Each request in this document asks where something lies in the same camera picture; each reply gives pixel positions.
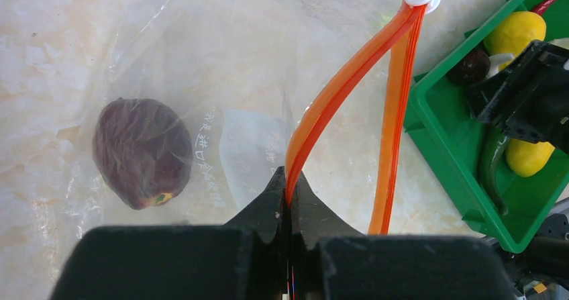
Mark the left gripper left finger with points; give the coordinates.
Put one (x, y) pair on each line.
(240, 259)

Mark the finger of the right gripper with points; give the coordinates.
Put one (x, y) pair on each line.
(509, 96)

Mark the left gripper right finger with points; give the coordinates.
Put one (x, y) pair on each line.
(332, 260)

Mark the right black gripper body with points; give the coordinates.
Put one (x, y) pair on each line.
(538, 111)

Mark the dark red apple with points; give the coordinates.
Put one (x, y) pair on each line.
(143, 150)

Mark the clear zip bag orange zipper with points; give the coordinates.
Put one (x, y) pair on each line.
(241, 74)

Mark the dark brown round food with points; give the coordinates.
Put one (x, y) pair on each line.
(471, 69)

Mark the green plastic tray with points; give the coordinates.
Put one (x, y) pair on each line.
(438, 121)

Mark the yellow lemon upper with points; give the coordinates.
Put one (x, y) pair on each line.
(515, 33)

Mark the red chili pepper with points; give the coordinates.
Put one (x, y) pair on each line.
(542, 7)

